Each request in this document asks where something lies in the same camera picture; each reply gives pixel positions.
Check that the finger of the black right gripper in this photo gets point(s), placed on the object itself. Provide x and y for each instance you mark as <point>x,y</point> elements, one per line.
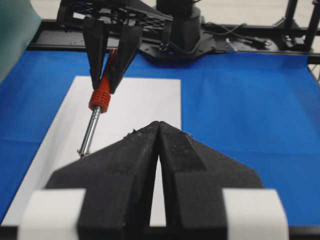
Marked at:
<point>129,43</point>
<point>94,40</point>

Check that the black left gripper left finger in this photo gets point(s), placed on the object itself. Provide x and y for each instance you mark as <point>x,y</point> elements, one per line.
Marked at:
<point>106,195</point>

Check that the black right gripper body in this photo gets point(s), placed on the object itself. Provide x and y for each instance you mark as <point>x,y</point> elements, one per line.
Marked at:
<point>156,26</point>

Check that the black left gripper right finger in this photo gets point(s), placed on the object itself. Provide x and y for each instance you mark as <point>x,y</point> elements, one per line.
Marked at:
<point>210,196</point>

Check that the red handled soldering iron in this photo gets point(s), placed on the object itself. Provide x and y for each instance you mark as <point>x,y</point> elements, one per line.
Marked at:
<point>98,103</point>

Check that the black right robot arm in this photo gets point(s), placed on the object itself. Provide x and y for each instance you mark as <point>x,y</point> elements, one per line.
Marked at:
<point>173,25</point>

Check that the white paper sheet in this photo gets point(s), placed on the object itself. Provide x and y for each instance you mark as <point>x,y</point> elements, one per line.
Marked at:
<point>136,103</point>

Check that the green backdrop curtain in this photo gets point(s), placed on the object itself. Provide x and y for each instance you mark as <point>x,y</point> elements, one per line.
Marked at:
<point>19,23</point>

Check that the blue table cloth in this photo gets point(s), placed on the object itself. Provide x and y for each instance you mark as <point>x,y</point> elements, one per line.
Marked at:
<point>263,110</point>

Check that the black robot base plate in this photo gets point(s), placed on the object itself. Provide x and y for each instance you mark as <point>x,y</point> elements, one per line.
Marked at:
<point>216,39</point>

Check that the black frame post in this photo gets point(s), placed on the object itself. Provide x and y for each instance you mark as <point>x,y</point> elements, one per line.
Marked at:
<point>299,43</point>

